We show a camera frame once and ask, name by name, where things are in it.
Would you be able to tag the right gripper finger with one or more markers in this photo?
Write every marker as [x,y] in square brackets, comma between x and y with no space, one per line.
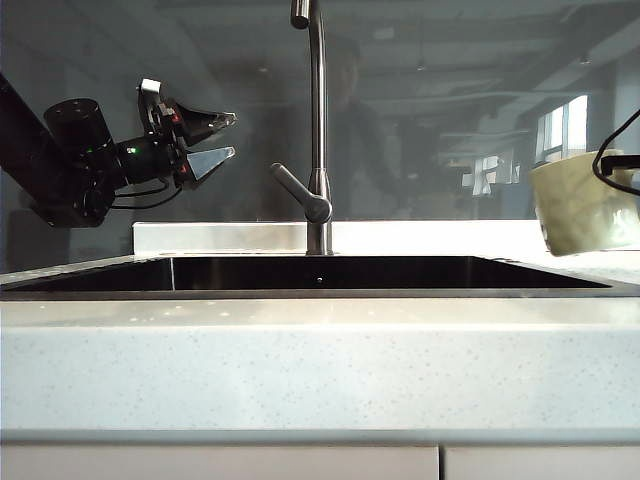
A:
[622,164]

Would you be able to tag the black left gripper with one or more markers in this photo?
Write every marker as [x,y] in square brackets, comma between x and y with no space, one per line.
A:
[150,157]

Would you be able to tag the pale green ceramic mug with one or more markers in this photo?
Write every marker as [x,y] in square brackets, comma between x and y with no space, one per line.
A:
[575,210]

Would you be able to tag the dark metal faucet lever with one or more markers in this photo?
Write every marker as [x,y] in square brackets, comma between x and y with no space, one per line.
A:
[295,187]

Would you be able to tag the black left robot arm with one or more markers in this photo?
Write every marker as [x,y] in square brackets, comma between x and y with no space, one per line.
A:
[60,165]

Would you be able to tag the dark metal gooseneck faucet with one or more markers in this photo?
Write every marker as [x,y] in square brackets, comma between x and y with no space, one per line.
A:
[317,100]

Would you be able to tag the black sink basin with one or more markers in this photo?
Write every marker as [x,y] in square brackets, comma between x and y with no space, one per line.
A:
[350,275]

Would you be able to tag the white cabinet door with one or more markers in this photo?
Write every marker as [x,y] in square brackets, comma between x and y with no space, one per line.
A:
[220,465]
[540,465]

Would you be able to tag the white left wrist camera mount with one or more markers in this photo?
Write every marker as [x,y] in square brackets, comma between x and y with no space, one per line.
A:
[150,86]

